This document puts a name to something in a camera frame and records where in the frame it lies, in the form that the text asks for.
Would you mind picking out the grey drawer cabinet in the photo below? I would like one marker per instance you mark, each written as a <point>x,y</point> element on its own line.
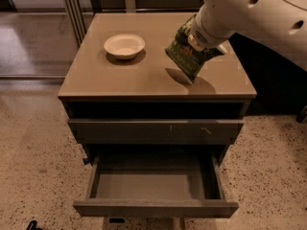
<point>150,86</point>

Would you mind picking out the closed grey top drawer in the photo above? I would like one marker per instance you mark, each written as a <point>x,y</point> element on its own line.
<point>156,132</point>

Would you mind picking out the metal shelf frame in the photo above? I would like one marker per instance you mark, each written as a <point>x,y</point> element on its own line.
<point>105,0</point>

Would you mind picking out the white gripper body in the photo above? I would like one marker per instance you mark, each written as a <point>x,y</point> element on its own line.
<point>204,34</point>

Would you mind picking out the dark wheel at right edge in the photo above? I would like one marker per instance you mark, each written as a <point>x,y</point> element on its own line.
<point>302,116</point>

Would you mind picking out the white paper bowl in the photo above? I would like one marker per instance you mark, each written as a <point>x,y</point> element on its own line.
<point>124,46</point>

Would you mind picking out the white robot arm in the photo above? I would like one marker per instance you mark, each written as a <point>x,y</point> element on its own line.
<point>280,25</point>

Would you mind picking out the open grey middle drawer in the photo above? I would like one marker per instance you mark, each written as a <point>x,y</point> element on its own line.
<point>165,185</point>

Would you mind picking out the green jalapeno chip bag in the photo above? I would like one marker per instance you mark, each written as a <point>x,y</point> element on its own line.
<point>187,59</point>

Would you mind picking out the black object at floor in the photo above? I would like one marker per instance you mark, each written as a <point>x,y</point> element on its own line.
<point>33,226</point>

